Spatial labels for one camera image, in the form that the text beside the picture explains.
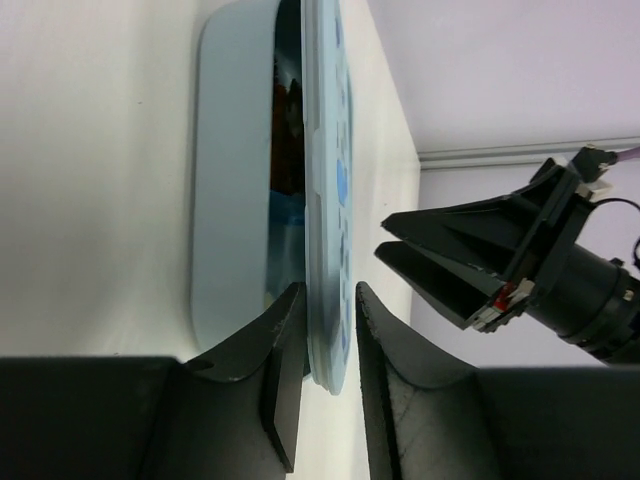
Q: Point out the light blue lunch box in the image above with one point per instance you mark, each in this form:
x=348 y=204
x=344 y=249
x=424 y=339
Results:
x=233 y=159

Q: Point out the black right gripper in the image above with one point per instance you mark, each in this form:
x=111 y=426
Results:
x=526 y=260

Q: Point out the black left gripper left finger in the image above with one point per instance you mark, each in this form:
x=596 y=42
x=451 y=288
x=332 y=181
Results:
x=232 y=412

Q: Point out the aluminium frame post right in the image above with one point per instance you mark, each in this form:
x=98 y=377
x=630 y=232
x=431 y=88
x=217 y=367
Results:
x=530 y=154

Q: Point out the light blue lunch box lid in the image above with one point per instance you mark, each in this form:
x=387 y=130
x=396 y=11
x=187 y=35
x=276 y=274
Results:
x=328 y=132

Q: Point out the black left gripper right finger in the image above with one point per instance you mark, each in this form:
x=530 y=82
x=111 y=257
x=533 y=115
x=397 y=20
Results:
x=429 y=415

